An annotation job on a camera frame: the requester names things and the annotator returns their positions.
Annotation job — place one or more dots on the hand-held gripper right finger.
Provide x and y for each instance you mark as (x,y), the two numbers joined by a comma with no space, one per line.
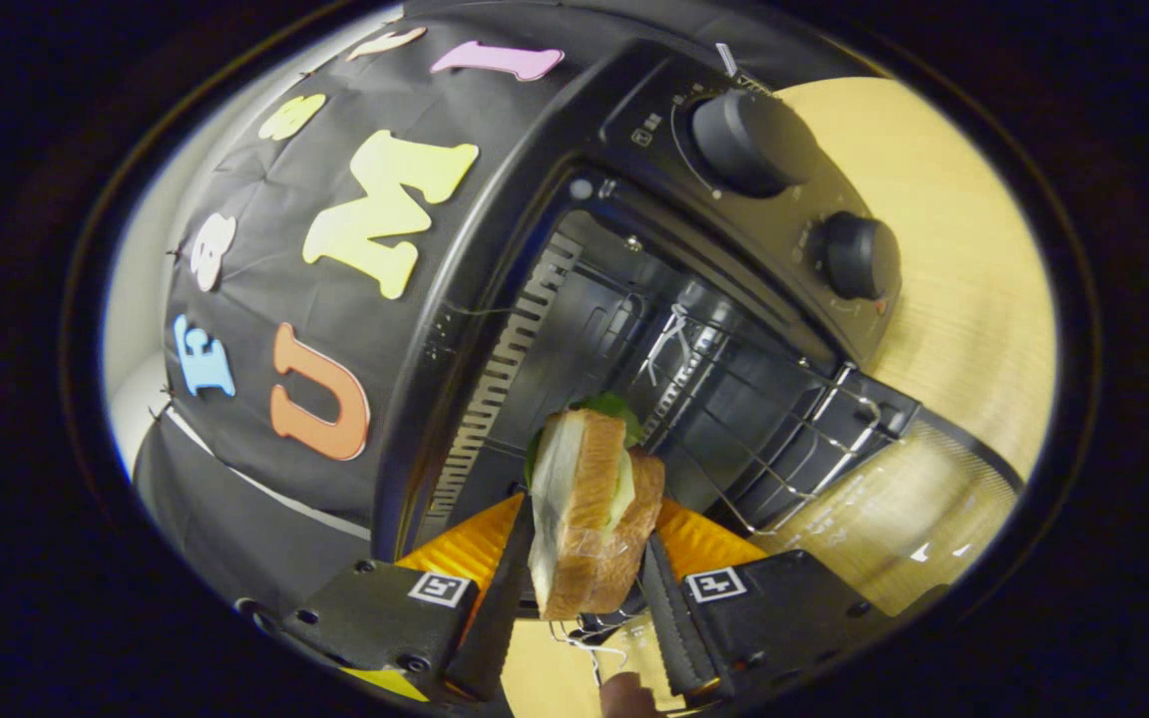
(679,628)

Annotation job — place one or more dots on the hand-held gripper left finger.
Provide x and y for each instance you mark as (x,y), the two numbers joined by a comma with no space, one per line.
(500,608)

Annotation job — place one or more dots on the toast sandwich with lettuce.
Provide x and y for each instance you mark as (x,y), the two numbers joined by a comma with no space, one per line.
(594,499)

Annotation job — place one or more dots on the black toaster oven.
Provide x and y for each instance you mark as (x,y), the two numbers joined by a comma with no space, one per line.
(535,249)

